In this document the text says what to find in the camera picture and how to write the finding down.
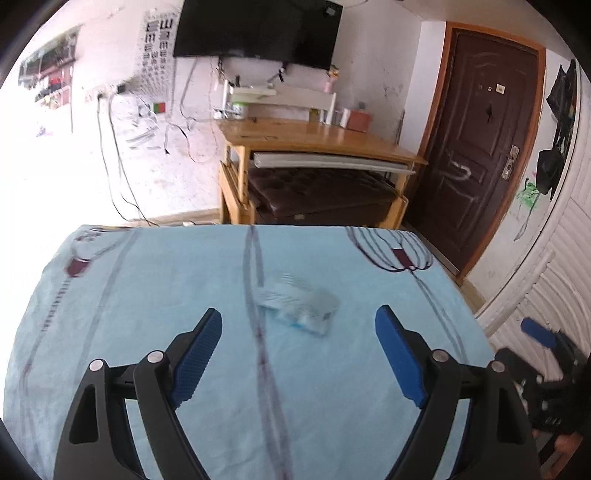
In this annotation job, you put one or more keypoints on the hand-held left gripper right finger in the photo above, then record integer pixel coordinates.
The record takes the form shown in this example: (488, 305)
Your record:
(399, 357)

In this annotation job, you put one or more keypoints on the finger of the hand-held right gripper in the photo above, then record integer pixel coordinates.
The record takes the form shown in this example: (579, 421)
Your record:
(519, 369)
(538, 331)

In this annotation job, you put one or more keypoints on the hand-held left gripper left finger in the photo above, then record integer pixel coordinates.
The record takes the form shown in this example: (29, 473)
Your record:
(196, 360)

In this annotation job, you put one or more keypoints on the clear plastic packet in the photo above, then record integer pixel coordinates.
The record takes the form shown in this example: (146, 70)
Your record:
(300, 304)

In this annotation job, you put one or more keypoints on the person's right forearm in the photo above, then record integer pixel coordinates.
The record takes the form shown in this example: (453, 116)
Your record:
(565, 447)

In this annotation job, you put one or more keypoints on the white louvered wardrobe door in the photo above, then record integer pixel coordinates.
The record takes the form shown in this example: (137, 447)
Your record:
(545, 277)

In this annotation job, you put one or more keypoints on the light blue printed bed sheet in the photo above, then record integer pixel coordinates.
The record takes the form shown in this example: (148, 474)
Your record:
(231, 286)

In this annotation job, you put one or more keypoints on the black hanging bag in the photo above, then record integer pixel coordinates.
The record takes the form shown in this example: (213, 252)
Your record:
(561, 101)
(550, 173)

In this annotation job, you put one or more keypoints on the brown tufted leather bench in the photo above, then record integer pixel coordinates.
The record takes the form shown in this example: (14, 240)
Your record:
(318, 194)

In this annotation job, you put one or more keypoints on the brown entrance door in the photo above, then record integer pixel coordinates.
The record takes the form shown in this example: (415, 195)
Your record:
(480, 147)

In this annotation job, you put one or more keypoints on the pink box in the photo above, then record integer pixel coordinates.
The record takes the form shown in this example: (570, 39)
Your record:
(359, 121)

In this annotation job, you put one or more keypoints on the wooden desk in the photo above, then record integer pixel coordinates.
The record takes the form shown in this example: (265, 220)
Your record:
(300, 138)

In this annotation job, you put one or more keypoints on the white bottle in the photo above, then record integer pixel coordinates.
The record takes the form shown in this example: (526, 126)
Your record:
(344, 117)

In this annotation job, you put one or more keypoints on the white wooden chair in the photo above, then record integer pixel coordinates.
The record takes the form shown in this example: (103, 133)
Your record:
(281, 99)

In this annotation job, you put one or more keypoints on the pink figurine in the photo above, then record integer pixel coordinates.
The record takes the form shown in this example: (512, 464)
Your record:
(330, 81)

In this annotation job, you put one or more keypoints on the eye chart poster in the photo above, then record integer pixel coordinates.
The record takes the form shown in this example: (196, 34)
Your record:
(159, 60)

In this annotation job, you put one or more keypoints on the wall shelf with items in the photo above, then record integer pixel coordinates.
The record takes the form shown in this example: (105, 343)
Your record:
(48, 69)

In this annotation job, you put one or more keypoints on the black wall television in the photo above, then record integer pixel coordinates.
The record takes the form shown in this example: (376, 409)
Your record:
(258, 30)

